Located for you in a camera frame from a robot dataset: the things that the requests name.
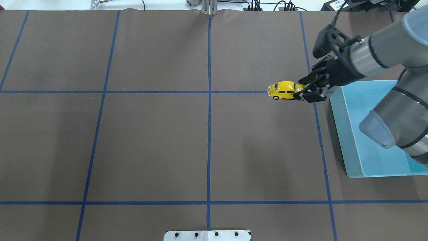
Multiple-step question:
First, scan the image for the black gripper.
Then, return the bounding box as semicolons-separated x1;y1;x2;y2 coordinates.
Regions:
293;50;366;103

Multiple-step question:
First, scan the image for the yellow beetle toy car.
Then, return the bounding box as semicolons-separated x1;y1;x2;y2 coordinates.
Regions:
266;81;306;100

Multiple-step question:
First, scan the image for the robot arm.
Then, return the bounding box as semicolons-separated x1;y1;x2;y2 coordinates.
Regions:
293;6;428;166

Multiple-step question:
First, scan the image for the black box with label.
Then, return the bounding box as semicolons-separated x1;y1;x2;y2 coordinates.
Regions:
320;0;349;12

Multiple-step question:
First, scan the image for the light blue plastic bin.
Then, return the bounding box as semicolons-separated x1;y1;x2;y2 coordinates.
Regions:
330;80;428;178

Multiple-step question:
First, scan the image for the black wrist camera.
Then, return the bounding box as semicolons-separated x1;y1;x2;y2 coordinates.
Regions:
312;25;362;59

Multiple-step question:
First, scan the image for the aluminium frame post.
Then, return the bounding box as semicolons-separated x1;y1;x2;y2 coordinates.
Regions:
200;0;218;15

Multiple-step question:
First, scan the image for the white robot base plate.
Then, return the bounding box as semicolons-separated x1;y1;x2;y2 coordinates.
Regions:
163;230;252;241

